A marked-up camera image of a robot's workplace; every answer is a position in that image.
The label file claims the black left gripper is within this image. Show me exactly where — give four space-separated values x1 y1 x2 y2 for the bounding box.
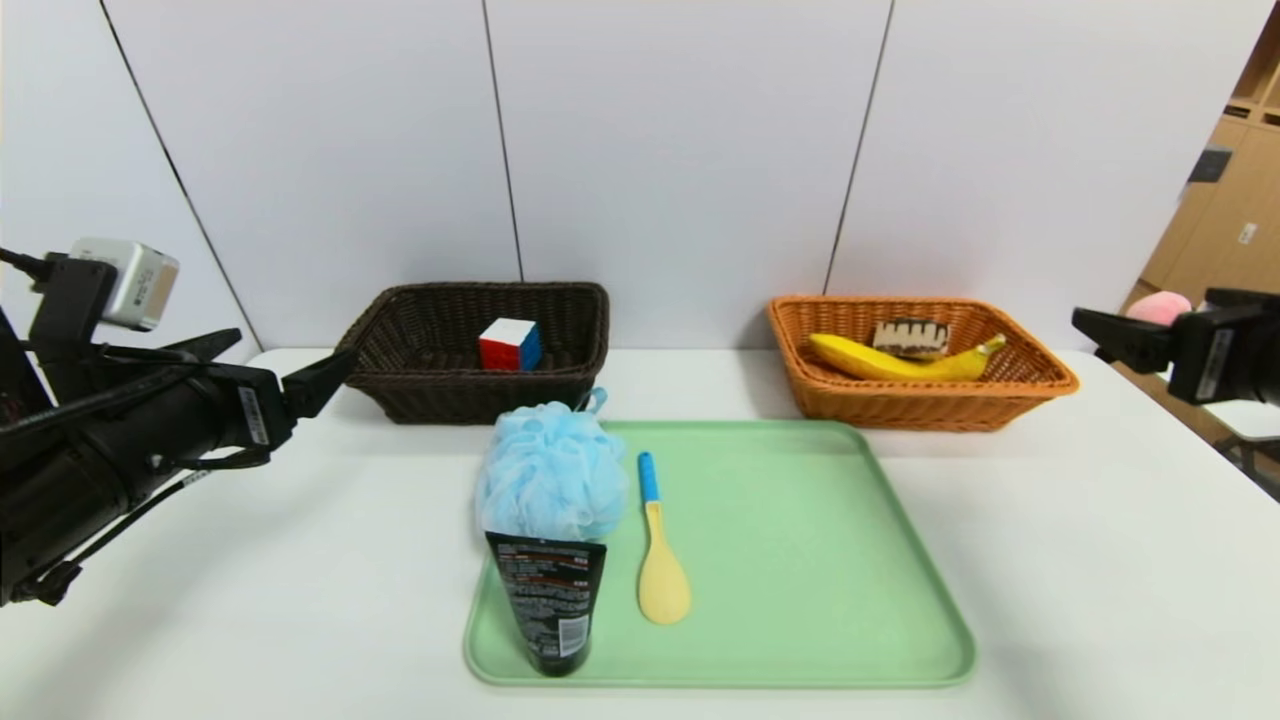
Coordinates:
76 327 358 501

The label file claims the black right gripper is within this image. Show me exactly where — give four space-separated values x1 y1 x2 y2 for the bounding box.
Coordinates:
1071 302 1280 406

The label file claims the chocolate blueberry cake slice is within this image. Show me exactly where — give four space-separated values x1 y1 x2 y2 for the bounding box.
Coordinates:
872 318 951 361

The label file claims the yellow banana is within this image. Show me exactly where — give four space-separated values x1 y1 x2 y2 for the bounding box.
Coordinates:
808 332 1008 382

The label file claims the red white puzzle cube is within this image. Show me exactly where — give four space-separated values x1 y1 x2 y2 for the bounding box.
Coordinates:
478 318 543 373

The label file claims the black cosmetic tube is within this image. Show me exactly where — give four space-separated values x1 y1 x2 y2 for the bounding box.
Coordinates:
484 530 608 678

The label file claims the orange wicker basket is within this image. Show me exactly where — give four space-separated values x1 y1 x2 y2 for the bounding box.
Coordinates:
767 295 1081 433

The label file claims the dark brown wicker basket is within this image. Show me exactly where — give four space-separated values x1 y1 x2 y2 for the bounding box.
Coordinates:
326 281 612 426

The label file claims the pink plush peach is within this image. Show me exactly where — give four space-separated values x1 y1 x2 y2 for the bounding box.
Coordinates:
1127 291 1193 326

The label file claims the white side table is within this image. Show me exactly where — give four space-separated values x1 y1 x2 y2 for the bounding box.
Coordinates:
1100 340 1280 501

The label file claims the wooden cabinet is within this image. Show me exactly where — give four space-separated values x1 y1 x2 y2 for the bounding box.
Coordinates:
1140 10 1280 311

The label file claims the light blue mesh loofah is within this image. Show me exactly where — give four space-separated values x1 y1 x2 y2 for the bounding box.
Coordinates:
475 388 629 542

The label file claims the light green plastic tray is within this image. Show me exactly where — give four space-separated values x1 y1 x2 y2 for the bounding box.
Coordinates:
462 419 979 691

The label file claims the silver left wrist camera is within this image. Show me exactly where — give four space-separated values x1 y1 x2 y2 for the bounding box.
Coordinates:
68 237 181 332

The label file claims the black left camera cable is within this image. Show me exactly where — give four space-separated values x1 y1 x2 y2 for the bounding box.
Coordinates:
0 246 51 283

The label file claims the yellow spoon with blue handle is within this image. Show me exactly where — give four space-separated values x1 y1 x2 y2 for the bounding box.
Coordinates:
637 452 692 626

